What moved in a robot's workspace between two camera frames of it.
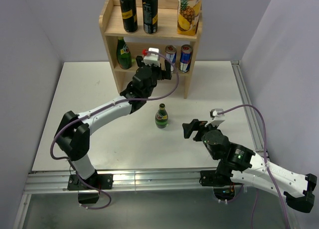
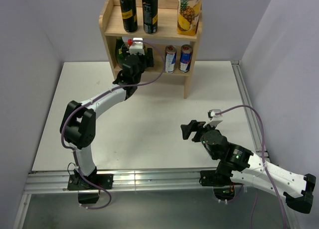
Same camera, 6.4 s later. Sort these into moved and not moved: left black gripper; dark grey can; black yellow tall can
Moved: left black gripper
Not moved: dark grey can; black yellow tall can
